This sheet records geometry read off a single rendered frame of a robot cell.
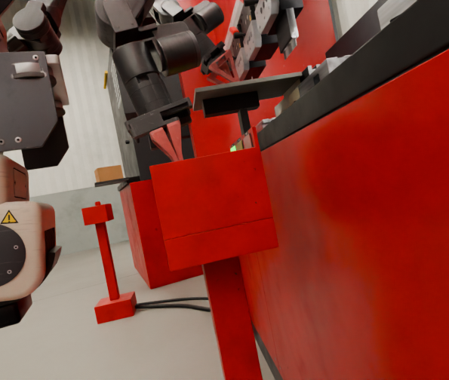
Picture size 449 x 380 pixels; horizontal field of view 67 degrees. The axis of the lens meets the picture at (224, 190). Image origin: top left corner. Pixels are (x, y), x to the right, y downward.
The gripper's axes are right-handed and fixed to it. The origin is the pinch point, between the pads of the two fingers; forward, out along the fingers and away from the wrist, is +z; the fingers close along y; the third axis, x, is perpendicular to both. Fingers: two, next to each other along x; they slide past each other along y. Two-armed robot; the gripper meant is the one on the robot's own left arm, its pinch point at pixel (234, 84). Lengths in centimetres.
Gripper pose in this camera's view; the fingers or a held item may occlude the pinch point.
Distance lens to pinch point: 93.2
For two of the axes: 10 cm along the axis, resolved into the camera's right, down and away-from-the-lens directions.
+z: 6.7, 7.4, 0.7
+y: -1.3, 0.2, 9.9
